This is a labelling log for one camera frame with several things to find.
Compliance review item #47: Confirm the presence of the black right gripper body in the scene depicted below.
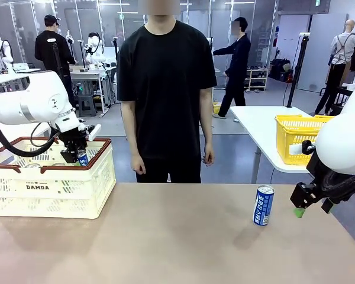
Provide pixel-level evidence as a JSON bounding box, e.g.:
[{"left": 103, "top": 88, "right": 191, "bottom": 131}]
[{"left": 306, "top": 150, "right": 333, "bottom": 191}]

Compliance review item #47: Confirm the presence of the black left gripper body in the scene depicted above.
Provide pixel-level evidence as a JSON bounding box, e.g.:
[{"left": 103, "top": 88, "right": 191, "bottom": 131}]
[{"left": 60, "top": 128, "right": 89, "bottom": 155}]

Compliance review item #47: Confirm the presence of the blue slim drink can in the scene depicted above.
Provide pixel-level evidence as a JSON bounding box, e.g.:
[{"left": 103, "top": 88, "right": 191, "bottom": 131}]
[
  {"left": 252, "top": 185, "right": 275, "bottom": 227},
  {"left": 76, "top": 149, "right": 90, "bottom": 167}
]

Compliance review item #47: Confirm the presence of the person's left forearm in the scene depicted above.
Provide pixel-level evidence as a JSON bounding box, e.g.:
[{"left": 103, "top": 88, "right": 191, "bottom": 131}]
[{"left": 201, "top": 118, "right": 213, "bottom": 146}]

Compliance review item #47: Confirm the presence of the person's right forearm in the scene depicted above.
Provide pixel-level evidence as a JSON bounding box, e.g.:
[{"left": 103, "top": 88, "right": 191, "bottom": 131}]
[{"left": 126, "top": 125, "right": 143, "bottom": 157}]

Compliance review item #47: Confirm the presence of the yellow plastic basket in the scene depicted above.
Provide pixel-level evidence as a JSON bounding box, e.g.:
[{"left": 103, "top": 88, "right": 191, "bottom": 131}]
[{"left": 275, "top": 114, "right": 335, "bottom": 166}]

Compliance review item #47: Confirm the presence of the person's right hand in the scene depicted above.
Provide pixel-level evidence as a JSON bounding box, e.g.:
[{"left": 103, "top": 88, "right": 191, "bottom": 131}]
[{"left": 130, "top": 154, "right": 147, "bottom": 174}]

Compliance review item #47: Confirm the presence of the person's left hand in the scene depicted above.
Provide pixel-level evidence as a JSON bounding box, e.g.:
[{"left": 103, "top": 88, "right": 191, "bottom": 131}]
[{"left": 201, "top": 143, "right": 215, "bottom": 167}]

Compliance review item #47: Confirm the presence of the grey step stool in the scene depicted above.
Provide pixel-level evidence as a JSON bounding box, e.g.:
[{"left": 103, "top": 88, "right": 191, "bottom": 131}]
[{"left": 76, "top": 94, "right": 98, "bottom": 118}]

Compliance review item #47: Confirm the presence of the long white workbench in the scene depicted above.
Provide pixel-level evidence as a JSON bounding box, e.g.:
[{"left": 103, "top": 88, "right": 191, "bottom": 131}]
[{"left": 69, "top": 66, "right": 118, "bottom": 115}]

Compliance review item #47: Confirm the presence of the white table with grey leg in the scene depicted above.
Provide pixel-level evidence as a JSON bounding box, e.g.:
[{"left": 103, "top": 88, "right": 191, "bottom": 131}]
[{"left": 230, "top": 105, "right": 314, "bottom": 184}]

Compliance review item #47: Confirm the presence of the black tripod pole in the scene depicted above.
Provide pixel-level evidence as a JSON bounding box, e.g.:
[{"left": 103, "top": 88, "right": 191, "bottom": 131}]
[{"left": 51, "top": 41, "right": 63, "bottom": 73}]

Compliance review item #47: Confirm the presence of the man with black cap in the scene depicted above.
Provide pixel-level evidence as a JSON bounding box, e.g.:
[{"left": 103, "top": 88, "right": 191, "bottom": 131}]
[{"left": 34, "top": 14, "right": 78, "bottom": 109}]

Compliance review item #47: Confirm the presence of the black tripod with white head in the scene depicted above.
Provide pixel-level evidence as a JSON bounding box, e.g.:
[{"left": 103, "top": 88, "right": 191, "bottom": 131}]
[{"left": 286, "top": 32, "right": 311, "bottom": 108}]

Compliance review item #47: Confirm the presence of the black bag pile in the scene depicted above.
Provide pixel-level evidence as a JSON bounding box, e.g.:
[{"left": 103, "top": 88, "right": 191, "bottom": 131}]
[{"left": 269, "top": 58, "right": 293, "bottom": 83}]

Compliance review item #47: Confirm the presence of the person in black t-shirt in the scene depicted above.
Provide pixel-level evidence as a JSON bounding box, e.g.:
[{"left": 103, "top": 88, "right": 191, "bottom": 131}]
[{"left": 117, "top": 0, "right": 218, "bottom": 184}]

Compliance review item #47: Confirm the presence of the white shoe rack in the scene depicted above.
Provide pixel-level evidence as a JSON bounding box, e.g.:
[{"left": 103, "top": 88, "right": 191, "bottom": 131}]
[{"left": 245, "top": 67, "right": 269, "bottom": 92}]

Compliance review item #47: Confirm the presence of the mannequin with grey apron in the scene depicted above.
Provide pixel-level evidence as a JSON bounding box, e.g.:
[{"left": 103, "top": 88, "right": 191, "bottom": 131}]
[{"left": 315, "top": 20, "right": 355, "bottom": 116}]

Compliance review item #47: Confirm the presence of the man in navy clothes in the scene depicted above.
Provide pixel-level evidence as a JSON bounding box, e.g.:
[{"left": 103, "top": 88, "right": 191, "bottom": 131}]
[{"left": 212, "top": 17, "right": 252, "bottom": 120}]

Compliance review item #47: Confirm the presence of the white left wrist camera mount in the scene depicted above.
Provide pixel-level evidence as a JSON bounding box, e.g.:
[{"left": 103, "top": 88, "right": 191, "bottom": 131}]
[{"left": 78, "top": 123, "right": 102, "bottom": 142}]

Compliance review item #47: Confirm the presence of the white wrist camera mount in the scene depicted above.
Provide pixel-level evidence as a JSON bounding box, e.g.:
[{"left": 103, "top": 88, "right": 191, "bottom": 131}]
[
  {"left": 289, "top": 140, "right": 317, "bottom": 156},
  {"left": 78, "top": 123, "right": 102, "bottom": 142}
]

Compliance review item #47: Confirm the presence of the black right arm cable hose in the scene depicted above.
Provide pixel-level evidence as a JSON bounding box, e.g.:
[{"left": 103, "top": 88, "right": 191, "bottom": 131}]
[{"left": 319, "top": 168, "right": 355, "bottom": 205}]

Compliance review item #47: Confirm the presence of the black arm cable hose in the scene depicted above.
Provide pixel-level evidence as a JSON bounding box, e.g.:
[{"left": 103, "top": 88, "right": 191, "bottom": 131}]
[
  {"left": 0, "top": 117, "right": 60, "bottom": 157},
  {"left": 319, "top": 168, "right": 355, "bottom": 205}
]

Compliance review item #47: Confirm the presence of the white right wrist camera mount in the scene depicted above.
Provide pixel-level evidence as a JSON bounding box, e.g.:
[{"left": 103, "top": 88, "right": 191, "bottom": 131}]
[{"left": 289, "top": 140, "right": 317, "bottom": 156}]

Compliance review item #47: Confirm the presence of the cream basket with brown handles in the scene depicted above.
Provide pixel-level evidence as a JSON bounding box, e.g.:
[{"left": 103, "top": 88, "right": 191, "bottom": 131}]
[{"left": 0, "top": 137, "right": 117, "bottom": 220}]

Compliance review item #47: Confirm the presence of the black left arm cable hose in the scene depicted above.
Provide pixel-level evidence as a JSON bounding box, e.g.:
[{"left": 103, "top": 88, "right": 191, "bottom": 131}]
[{"left": 0, "top": 117, "right": 60, "bottom": 157}]

